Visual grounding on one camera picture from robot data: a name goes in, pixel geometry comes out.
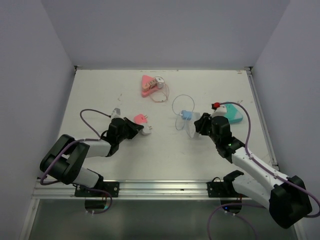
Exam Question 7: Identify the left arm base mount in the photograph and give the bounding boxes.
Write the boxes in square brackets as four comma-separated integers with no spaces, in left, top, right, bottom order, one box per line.
[73,176,120,198]

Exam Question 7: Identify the blue charger plug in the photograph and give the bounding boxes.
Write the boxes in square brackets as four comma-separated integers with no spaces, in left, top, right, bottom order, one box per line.
[179,110,193,121]

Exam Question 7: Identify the aluminium front rail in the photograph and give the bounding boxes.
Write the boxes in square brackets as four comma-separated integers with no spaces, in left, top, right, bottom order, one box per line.
[32,179,276,201]

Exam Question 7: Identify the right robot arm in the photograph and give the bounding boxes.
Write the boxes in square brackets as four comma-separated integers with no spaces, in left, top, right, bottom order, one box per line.
[194,113,312,229]

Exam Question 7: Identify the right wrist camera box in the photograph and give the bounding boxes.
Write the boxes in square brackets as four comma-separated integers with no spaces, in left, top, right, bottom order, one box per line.
[210,102,227,118]

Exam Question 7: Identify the peach plug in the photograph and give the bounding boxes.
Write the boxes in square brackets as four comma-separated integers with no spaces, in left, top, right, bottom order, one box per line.
[142,82,152,92]

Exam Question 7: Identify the pink thin cable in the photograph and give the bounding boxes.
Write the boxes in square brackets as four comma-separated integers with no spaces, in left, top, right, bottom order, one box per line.
[147,76,171,104]

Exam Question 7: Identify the white power strip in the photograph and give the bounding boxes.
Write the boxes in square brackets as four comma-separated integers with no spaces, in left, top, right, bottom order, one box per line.
[184,112,201,139]

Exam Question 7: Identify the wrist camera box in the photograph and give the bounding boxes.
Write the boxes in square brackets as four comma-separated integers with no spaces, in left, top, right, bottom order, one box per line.
[110,107,121,119]
[210,102,227,118]

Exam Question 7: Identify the pink triangular power strip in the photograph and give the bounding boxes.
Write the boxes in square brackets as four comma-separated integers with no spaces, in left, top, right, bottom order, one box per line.
[141,75,159,98]

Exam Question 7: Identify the white charger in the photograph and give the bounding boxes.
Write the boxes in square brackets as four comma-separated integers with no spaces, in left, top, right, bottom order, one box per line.
[154,76,165,89]

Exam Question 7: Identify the white plug adapter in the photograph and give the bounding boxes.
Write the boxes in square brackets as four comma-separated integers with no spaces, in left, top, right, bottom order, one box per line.
[140,122,152,136]

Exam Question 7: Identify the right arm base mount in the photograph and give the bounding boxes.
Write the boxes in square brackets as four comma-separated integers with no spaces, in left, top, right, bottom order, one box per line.
[206,177,240,198]

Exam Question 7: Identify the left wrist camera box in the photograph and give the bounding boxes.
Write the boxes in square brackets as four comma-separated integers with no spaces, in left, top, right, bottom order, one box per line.
[110,107,121,119]

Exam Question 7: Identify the teal triangular power strip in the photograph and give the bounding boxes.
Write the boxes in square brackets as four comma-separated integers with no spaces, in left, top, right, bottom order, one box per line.
[221,103,244,125]

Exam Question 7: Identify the pink plug adapter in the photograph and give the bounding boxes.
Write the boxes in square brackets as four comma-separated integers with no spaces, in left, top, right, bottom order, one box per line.
[133,114,148,125]

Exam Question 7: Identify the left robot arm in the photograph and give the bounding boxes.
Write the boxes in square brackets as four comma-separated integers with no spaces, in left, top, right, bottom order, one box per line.
[39,117,144,197]

